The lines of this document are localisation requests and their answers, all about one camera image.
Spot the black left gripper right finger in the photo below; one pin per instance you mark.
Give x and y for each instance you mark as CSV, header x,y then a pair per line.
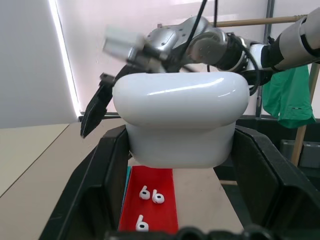
x,y
270,180

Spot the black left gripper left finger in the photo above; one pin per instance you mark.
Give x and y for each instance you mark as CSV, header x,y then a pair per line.
x,y
95,180

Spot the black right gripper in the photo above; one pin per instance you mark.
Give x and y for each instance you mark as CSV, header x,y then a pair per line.
x,y
150,61

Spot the white earbud charging case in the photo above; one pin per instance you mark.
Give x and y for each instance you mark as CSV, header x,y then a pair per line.
x,y
180,117

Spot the grey box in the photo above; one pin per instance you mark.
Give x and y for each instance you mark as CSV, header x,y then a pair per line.
x,y
310,153

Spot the white earbud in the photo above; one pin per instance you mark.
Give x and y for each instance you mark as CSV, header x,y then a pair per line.
x,y
158,197
141,224
144,193

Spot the red tray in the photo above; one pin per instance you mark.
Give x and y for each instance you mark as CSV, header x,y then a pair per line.
x,y
152,180

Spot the green garment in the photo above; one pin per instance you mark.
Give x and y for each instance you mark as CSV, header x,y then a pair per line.
x,y
290,95

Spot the wooden clothes rack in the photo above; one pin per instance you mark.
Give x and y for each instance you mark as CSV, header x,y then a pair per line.
x,y
250,22

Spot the grey metal pole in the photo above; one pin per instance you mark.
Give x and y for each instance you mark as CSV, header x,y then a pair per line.
x,y
268,17

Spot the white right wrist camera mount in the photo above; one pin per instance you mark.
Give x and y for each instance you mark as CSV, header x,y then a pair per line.
x,y
122,42

